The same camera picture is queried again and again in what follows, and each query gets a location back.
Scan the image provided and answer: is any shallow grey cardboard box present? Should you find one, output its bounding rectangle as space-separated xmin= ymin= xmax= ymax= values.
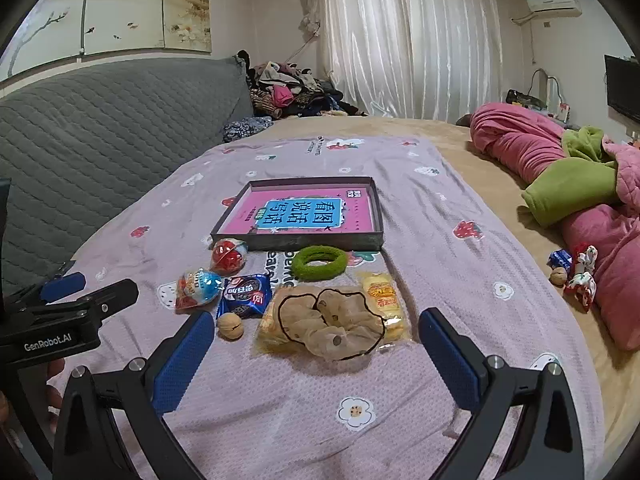
xmin=210 ymin=175 xmax=386 ymax=252

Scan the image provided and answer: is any beige plush toy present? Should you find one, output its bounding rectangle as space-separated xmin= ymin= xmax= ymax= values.
xmin=277 ymin=285 xmax=387 ymax=362

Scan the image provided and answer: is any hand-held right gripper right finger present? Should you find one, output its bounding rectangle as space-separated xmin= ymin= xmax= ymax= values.
xmin=417 ymin=307 xmax=586 ymax=480

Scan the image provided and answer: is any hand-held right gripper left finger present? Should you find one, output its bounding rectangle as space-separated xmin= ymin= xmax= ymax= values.
xmin=52 ymin=310 xmax=216 ymax=480

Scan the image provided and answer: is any blue cookie packet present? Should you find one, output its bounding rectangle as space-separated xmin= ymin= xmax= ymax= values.
xmin=216 ymin=273 xmax=273 ymax=320

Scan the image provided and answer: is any dark blue patterned cloth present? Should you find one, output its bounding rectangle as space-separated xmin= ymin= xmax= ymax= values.
xmin=222 ymin=116 xmax=275 ymax=143

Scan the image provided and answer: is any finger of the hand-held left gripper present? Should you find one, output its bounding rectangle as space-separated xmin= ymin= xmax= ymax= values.
xmin=7 ymin=271 xmax=87 ymax=308
xmin=10 ymin=279 xmax=140 ymax=326

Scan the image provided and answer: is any grey quilted headboard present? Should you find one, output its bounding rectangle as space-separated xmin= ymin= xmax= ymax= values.
xmin=0 ymin=55 xmax=256 ymax=291

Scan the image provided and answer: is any person's left hand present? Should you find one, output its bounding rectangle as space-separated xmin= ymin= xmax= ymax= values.
xmin=46 ymin=357 xmax=67 ymax=396

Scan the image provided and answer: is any black bag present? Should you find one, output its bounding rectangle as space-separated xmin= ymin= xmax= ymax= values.
xmin=505 ymin=89 xmax=543 ymax=108

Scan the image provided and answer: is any pile of clothes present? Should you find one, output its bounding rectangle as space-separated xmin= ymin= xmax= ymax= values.
xmin=247 ymin=50 xmax=368 ymax=118

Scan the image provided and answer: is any grey curved pole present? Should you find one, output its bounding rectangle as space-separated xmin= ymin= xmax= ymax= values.
xmin=77 ymin=0 xmax=96 ymax=57

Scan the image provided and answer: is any green fleece blanket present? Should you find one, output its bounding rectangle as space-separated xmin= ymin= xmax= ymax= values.
xmin=522 ymin=126 xmax=631 ymax=228

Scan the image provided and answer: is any floral wall painting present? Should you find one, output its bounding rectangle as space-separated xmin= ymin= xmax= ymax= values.
xmin=0 ymin=0 xmax=213 ymax=81

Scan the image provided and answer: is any pink quilt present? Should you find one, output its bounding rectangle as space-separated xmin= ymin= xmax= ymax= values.
xmin=470 ymin=101 xmax=640 ymax=351

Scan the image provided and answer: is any white air conditioner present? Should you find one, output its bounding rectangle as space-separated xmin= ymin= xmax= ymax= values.
xmin=525 ymin=0 xmax=583 ymax=15

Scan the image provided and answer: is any red candy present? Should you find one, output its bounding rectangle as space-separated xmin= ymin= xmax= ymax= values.
xmin=210 ymin=238 xmax=248 ymax=276

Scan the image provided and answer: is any pink strawberry print sheet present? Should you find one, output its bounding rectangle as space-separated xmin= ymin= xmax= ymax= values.
xmin=47 ymin=135 xmax=608 ymax=480

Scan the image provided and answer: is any pink and blue book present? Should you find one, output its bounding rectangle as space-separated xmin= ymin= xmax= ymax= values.
xmin=220 ymin=187 xmax=376 ymax=235

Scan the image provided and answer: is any black television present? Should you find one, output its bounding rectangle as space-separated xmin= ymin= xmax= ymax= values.
xmin=604 ymin=54 xmax=640 ymax=123

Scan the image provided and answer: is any clear biscuit packet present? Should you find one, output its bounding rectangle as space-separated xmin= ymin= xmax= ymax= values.
xmin=256 ymin=284 xmax=321 ymax=358
xmin=356 ymin=271 xmax=407 ymax=342

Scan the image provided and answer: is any red white floral scrunchie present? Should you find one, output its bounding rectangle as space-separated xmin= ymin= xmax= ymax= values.
xmin=572 ymin=245 xmax=599 ymax=273
xmin=564 ymin=272 xmax=598 ymax=307

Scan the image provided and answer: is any white curved metal frame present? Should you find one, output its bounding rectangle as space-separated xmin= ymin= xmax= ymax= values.
xmin=530 ymin=67 xmax=561 ymax=111

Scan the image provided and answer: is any white curtain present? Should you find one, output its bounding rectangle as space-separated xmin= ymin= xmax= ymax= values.
xmin=295 ymin=0 xmax=503 ymax=123

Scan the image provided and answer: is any green fuzzy hair ring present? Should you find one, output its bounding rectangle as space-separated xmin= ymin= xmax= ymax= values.
xmin=291 ymin=246 xmax=349 ymax=282

